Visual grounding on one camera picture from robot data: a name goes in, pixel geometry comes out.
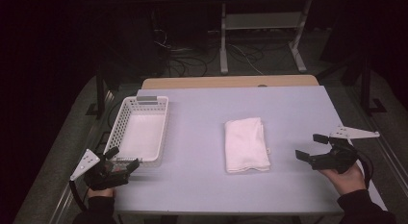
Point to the wooden table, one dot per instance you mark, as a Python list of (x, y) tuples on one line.
[(224, 81)]

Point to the person's left hand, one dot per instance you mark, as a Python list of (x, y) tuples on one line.
[(101, 192)]

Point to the white perforated plastic basket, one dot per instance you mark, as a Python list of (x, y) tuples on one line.
[(141, 137)]

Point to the white towel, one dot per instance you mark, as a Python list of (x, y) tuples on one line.
[(245, 145)]

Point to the person's right hand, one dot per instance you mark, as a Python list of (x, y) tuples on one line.
[(349, 180)]

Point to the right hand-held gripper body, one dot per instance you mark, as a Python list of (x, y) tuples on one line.
[(336, 158)]

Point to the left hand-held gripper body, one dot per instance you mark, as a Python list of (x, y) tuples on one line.
[(106, 176)]

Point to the black floor stand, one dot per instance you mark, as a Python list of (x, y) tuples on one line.
[(366, 89), (100, 95)]

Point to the grey metal stand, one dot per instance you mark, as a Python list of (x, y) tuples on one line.
[(223, 47)]

